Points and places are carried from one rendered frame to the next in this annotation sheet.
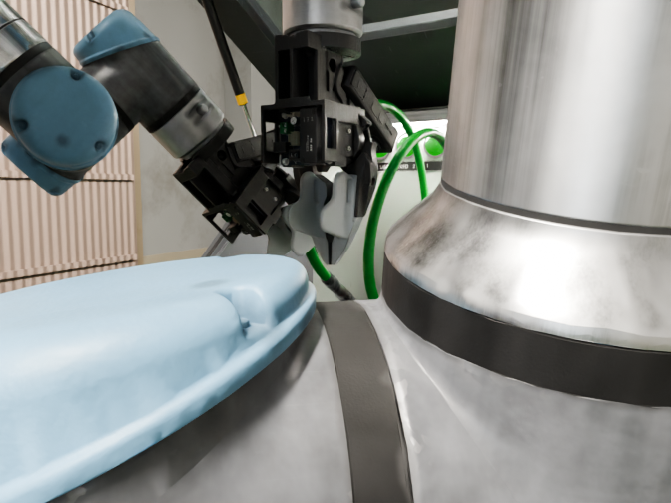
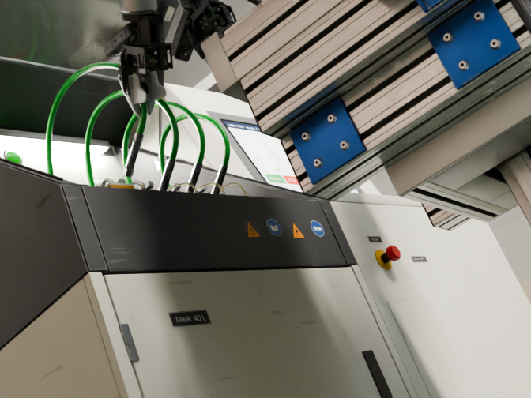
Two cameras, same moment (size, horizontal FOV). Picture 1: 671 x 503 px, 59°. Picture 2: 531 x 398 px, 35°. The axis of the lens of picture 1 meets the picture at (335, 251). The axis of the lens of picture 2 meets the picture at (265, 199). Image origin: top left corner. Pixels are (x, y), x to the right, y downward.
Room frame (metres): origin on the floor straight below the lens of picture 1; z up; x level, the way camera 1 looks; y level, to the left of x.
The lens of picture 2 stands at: (0.50, 1.56, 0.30)
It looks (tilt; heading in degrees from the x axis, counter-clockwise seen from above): 22 degrees up; 274
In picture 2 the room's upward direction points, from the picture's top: 23 degrees counter-clockwise
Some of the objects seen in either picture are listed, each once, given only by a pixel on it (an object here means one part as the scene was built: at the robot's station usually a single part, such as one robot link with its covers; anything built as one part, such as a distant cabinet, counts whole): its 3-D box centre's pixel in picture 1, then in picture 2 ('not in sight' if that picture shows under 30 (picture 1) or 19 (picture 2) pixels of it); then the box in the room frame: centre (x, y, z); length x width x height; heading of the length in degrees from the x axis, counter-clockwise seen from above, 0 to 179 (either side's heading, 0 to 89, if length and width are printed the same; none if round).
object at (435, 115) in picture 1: (443, 115); (17, 137); (1.12, -0.20, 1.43); 0.54 x 0.03 x 0.02; 57
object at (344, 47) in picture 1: (319, 106); (205, 14); (0.57, 0.02, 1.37); 0.09 x 0.08 x 0.12; 147
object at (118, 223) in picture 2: not in sight; (224, 235); (0.70, 0.07, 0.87); 0.62 x 0.04 x 0.16; 57
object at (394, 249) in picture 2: not in sight; (389, 255); (0.42, -0.28, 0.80); 0.05 x 0.04 x 0.05; 57
